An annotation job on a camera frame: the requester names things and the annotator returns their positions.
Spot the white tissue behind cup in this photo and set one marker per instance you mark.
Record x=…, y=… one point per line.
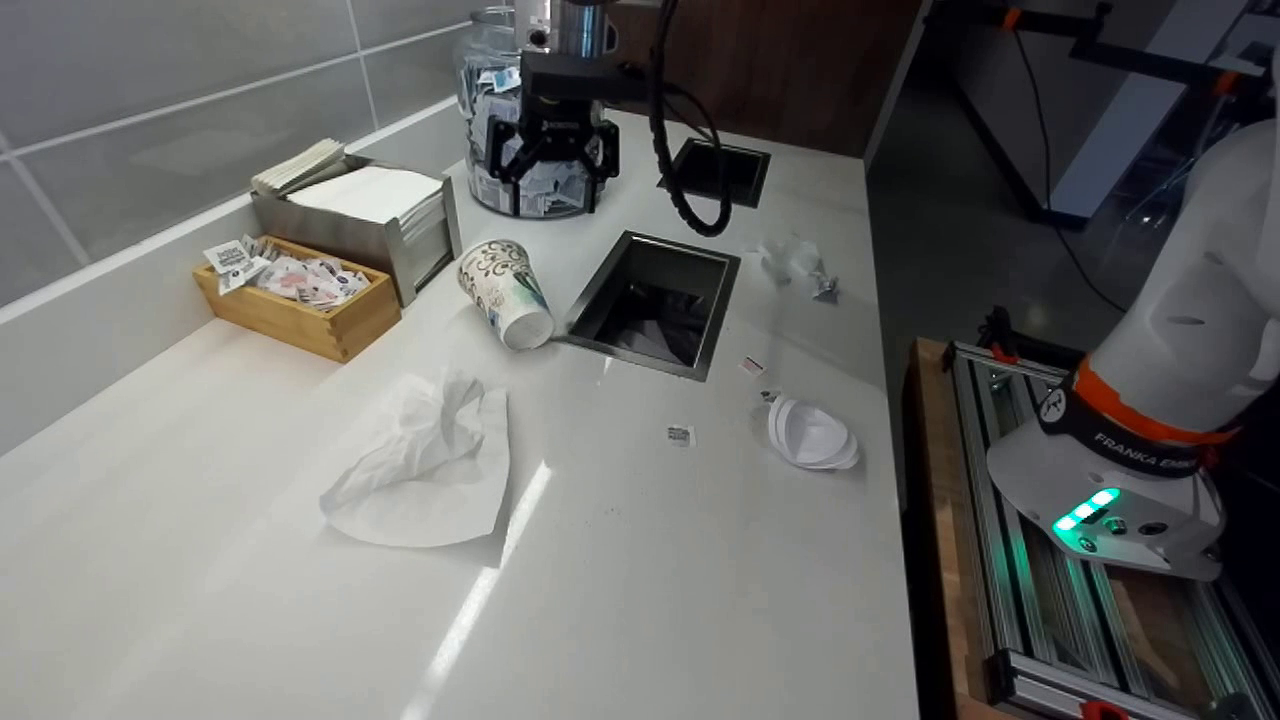
x=434, y=476

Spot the patterned paper cup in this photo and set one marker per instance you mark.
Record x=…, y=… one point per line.
x=507, y=289

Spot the near square counter opening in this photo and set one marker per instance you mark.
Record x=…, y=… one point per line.
x=655, y=300

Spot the small wooden packet box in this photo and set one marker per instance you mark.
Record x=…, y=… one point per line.
x=296, y=294

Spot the small crumpled foil wrapper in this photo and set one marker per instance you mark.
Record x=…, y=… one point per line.
x=827, y=286

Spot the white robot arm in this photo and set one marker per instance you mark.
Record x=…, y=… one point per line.
x=1117, y=459

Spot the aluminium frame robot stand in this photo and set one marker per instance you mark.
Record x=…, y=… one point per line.
x=1016, y=630

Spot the crumpled white napkin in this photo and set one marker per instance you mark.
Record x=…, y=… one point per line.
x=790, y=265

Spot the white plastic cup lid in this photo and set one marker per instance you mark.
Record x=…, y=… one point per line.
x=810, y=438

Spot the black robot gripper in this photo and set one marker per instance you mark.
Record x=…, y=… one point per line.
x=560, y=103

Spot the glass jar of packets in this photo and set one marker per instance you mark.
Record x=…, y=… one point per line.
x=536, y=145

